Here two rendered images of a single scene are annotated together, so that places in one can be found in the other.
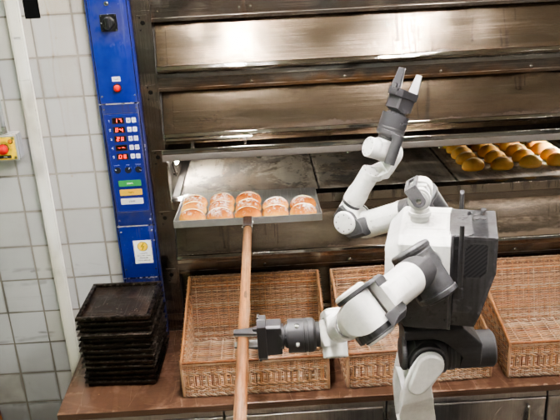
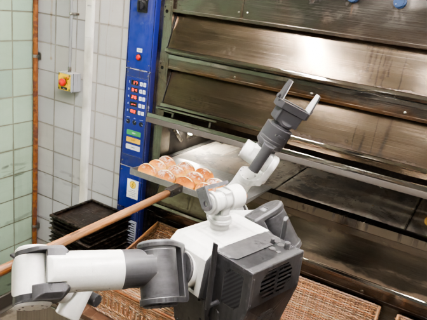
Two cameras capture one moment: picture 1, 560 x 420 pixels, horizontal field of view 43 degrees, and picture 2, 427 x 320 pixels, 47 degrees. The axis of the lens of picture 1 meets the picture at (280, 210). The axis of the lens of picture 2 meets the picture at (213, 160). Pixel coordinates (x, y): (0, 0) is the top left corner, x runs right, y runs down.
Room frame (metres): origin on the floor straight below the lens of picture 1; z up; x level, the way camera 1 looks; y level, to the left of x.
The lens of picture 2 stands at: (0.76, -0.95, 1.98)
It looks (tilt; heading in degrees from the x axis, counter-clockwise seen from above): 18 degrees down; 29
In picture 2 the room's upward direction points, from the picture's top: 7 degrees clockwise
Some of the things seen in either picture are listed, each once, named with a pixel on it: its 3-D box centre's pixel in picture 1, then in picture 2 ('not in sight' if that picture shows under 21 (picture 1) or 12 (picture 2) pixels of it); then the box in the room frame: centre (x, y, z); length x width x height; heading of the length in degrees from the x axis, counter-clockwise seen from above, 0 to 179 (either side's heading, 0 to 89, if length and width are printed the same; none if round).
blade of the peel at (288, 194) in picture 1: (248, 203); (202, 178); (2.59, 0.12, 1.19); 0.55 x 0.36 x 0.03; 91
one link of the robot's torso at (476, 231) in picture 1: (440, 263); (229, 280); (1.81, -0.45, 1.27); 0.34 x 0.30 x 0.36; 165
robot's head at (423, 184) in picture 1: (420, 196); (223, 202); (1.83, -0.39, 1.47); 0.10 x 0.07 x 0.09; 165
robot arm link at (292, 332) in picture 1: (280, 337); not in sight; (1.59, 0.01, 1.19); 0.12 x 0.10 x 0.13; 90
